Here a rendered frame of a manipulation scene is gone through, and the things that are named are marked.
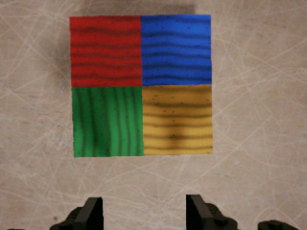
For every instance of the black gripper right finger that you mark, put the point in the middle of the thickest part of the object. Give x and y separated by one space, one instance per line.
207 216

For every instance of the red cube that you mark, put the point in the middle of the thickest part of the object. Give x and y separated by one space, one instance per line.
105 51

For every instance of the yellow wooden cube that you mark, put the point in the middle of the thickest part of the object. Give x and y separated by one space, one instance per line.
177 119

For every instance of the green wood-grain cube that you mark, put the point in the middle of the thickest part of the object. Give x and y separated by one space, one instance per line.
107 121

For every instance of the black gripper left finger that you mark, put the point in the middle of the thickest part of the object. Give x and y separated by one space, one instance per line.
88 217

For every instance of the blue wooden cube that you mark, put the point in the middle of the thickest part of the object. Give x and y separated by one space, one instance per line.
176 49

